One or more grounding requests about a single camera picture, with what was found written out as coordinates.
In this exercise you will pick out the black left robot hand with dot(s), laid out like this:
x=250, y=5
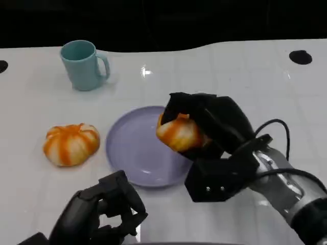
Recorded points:
x=81, y=219

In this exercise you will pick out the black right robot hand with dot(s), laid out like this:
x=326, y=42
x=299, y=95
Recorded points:
x=224, y=122

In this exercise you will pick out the orange white toy bread roll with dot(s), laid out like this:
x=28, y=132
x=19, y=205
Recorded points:
x=178, y=135
x=70, y=145

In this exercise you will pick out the lilac plate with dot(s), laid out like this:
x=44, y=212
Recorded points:
x=132, y=153

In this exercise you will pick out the black table grommet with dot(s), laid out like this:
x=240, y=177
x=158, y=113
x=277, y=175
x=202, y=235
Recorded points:
x=2, y=67
x=300, y=57

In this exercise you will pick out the black cloth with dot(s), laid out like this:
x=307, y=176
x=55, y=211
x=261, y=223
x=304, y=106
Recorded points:
x=163, y=20

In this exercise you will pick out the pale green mug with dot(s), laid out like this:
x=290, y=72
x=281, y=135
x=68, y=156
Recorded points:
x=79, y=69

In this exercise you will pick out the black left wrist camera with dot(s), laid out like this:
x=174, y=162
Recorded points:
x=33, y=240

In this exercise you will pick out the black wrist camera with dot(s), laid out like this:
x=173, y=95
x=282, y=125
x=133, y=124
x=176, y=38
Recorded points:
x=219, y=178
x=33, y=240

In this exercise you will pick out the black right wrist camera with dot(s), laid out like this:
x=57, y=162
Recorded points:
x=219, y=178

